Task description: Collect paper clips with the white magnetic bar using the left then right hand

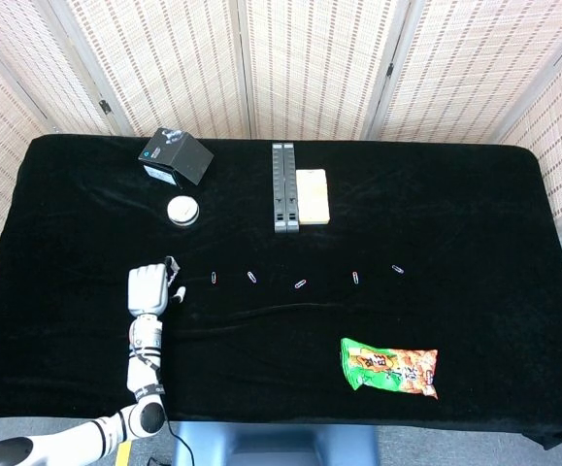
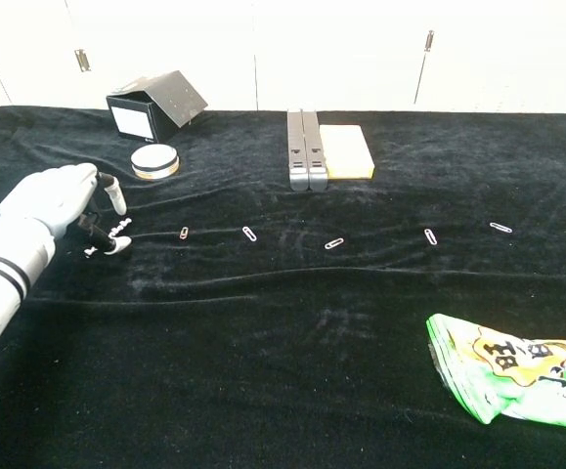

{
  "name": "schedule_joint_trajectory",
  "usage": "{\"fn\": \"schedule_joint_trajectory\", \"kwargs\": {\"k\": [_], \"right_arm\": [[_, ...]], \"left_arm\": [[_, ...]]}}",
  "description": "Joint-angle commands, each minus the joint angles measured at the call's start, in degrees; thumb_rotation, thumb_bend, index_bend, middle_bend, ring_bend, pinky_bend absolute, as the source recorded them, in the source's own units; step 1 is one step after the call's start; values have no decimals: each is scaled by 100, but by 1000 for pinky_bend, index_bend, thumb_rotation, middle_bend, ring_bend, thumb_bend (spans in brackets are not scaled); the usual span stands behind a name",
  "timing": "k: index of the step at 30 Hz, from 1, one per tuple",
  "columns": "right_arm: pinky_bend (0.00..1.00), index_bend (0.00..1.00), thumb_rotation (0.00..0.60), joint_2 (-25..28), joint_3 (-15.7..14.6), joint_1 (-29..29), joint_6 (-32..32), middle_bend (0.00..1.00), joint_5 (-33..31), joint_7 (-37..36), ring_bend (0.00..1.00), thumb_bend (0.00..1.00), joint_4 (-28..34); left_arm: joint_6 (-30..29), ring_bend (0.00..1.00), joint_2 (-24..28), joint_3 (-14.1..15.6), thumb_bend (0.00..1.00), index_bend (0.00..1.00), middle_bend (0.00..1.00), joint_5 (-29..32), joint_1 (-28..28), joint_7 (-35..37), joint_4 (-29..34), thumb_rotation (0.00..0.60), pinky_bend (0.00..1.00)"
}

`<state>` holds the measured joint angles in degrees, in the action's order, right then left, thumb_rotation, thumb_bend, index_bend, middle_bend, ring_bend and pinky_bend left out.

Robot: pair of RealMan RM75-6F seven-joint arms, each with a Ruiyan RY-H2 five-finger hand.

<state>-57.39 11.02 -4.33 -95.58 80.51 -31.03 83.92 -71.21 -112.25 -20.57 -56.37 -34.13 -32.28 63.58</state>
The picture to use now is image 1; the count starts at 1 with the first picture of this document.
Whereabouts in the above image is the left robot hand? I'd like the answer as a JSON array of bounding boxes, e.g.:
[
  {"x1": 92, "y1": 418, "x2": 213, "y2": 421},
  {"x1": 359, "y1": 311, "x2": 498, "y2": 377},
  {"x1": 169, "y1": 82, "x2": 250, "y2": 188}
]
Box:
[{"x1": 127, "y1": 255, "x2": 188, "y2": 316}]

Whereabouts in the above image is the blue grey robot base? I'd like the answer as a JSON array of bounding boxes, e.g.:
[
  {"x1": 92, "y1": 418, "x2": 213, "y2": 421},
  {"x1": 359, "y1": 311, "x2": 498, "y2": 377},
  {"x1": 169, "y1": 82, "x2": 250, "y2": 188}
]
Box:
[{"x1": 171, "y1": 420, "x2": 381, "y2": 466}]

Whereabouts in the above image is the black cardboard box open lid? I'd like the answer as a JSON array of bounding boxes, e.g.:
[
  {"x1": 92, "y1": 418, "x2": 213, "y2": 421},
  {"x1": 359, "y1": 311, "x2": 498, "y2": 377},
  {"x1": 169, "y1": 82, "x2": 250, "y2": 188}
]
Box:
[{"x1": 137, "y1": 126, "x2": 215, "y2": 189}]

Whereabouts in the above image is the yellow floor tape strip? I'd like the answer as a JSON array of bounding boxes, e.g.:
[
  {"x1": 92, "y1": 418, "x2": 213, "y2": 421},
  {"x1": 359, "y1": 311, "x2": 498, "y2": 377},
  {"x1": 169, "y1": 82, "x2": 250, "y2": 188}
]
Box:
[{"x1": 114, "y1": 436, "x2": 136, "y2": 466}]

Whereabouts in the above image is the grey long stapler bar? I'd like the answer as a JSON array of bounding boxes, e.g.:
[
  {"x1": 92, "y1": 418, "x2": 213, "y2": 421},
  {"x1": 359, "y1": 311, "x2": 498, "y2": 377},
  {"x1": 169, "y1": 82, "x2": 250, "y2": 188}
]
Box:
[{"x1": 271, "y1": 142, "x2": 302, "y2": 234}]

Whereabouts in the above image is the beige rectangular block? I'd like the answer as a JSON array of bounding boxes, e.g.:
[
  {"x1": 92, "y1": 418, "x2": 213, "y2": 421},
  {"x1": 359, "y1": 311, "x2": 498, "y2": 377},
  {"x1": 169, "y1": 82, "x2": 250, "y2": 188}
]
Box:
[{"x1": 294, "y1": 168, "x2": 332, "y2": 226}]

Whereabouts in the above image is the green snack bag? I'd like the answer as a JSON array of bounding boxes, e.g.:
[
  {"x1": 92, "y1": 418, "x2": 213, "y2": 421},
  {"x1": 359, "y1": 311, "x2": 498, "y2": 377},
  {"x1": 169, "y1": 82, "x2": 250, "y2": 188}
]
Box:
[{"x1": 340, "y1": 337, "x2": 440, "y2": 401}]

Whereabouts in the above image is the black velvet tablecloth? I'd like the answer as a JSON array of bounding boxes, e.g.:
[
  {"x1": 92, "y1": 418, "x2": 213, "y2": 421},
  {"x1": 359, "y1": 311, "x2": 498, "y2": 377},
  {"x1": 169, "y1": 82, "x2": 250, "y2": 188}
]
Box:
[{"x1": 0, "y1": 134, "x2": 562, "y2": 451}]

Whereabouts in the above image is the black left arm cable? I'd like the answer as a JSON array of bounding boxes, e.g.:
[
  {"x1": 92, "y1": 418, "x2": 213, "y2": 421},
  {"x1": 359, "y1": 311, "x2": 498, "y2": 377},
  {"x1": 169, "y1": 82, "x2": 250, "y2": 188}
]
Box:
[{"x1": 156, "y1": 378, "x2": 197, "y2": 466}]

